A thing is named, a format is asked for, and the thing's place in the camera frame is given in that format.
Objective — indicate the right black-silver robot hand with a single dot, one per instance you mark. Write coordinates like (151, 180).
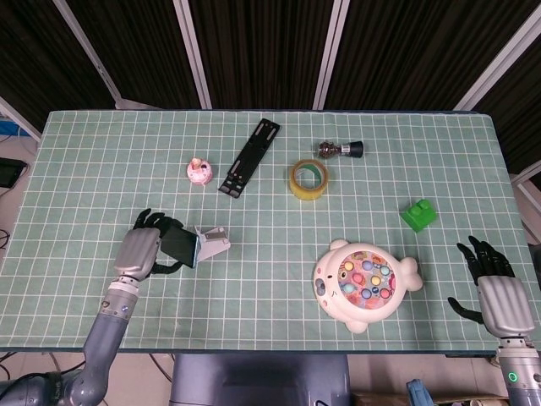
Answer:
(505, 302)

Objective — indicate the left black-silver robot hand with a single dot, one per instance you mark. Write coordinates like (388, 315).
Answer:
(135, 254)

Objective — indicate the black smartphone with teal edge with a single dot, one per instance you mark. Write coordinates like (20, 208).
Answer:
(179, 247)

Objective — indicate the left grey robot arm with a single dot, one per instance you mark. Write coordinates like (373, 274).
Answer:
(105, 338)

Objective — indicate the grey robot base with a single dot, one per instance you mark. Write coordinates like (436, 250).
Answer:
(260, 380)

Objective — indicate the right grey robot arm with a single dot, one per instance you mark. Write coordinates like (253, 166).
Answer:
(520, 376)

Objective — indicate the white folding phone stand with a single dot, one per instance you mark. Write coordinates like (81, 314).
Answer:
(215, 245)

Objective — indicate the pink toy cake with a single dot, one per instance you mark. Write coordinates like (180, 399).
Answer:
(199, 172)

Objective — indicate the green toy building block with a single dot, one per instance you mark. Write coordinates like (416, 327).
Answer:
(418, 217)

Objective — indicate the blue plastic object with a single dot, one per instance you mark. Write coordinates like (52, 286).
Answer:
(419, 393)

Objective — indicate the green checkered tablecloth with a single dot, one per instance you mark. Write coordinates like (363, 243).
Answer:
(270, 228)

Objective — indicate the black box device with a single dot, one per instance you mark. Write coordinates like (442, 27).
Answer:
(9, 172)

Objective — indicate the white fishing game toy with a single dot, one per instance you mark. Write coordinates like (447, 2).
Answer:
(334, 296)

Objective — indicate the yellow packing tape roll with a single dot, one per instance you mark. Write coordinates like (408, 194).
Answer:
(308, 193)

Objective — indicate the glass bulb with black cap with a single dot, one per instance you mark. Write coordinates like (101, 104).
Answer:
(344, 149)

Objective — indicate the white frame post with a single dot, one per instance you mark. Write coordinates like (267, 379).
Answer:
(192, 51)
(91, 55)
(19, 116)
(498, 63)
(526, 186)
(331, 51)

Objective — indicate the black bracket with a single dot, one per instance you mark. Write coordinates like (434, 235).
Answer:
(249, 158)

